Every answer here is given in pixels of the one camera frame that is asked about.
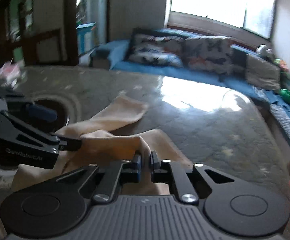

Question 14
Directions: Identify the cream beige garment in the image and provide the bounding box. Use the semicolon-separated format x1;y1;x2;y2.
0;95;187;240

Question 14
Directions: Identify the round black induction cooktop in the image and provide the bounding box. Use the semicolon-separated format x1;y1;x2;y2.
29;99;69;133

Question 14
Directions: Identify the pink tissue pack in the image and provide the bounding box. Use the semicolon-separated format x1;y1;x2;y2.
0;60;27;88

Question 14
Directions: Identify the light blue cabinet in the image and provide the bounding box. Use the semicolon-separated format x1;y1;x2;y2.
76;22;96;56

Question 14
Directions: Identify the blue sectional sofa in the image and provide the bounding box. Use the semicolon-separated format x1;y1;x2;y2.
90;27;290;162

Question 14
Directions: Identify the dark wooden shelf cabinet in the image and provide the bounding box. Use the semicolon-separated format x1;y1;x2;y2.
0;0;34;65

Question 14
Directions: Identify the lying butterfly print pillow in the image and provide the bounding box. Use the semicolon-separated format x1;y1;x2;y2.
127;34;184;68

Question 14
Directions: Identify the upright butterfly print pillow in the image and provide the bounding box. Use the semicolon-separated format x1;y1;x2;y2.
183;36;233;75

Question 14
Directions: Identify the plain grey cushion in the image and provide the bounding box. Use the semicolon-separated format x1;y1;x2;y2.
245;54;281;91

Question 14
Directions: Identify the black white plush toy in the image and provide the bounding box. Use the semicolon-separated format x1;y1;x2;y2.
256;44;274;59

